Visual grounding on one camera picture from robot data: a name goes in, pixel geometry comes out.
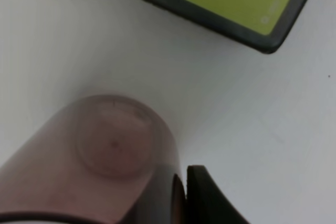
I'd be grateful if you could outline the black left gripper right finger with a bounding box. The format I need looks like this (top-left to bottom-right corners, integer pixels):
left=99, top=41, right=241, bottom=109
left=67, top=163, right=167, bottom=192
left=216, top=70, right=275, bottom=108
left=186, top=165, right=248, bottom=224

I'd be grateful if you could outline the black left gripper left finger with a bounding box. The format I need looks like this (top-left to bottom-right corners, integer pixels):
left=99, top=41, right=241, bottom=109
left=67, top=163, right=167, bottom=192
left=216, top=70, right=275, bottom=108
left=171, top=175, right=185, bottom=224

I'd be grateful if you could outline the translucent pink plastic cup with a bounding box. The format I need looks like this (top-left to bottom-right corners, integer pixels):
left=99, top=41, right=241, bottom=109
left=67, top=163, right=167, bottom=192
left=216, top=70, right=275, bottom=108
left=1, top=95, right=181, bottom=223

